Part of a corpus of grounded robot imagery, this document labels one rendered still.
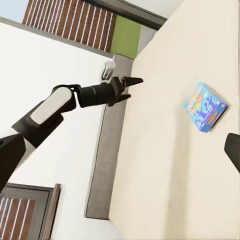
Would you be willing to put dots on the board game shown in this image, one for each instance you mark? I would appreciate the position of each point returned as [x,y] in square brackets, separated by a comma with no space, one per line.
[204,107]

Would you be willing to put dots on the fixed window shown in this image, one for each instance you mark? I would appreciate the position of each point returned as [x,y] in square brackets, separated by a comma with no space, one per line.
[27,211]

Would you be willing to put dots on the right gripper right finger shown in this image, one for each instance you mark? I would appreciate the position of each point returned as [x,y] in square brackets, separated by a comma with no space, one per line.
[232,149]

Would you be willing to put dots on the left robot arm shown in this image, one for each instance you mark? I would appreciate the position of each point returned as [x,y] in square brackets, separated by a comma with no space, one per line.
[43,119]

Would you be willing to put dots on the door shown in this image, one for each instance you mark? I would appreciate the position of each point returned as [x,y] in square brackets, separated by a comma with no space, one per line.
[104,27]

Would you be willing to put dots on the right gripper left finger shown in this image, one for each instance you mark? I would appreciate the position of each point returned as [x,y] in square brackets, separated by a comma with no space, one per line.
[12,149]

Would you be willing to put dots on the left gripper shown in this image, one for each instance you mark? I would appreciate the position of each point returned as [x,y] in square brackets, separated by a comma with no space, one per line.
[109,93]

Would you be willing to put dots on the bed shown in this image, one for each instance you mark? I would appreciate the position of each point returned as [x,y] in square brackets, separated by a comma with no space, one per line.
[154,175]

